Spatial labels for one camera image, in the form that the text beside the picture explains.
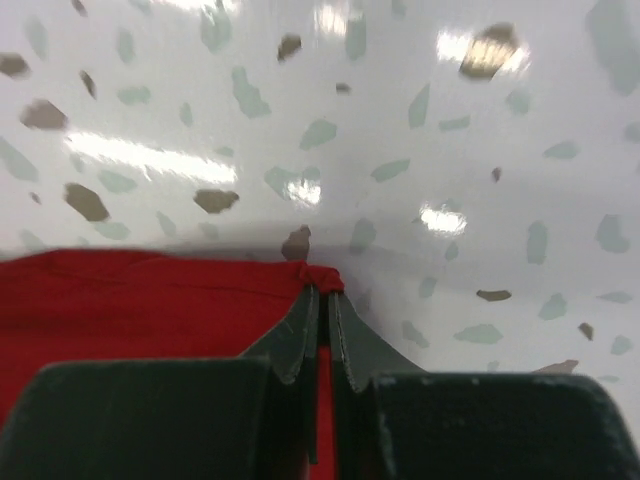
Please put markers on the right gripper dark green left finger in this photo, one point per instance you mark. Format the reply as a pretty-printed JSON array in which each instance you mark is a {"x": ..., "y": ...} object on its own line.
[{"x": 247, "y": 417}]

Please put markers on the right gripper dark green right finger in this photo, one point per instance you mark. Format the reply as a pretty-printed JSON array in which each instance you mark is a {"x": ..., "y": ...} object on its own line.
[{"x": 394, "y": 420}]

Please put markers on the dark red t-shirt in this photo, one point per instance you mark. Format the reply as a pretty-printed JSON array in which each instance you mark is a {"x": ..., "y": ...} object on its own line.
[{"x": 106, "y": 305}]

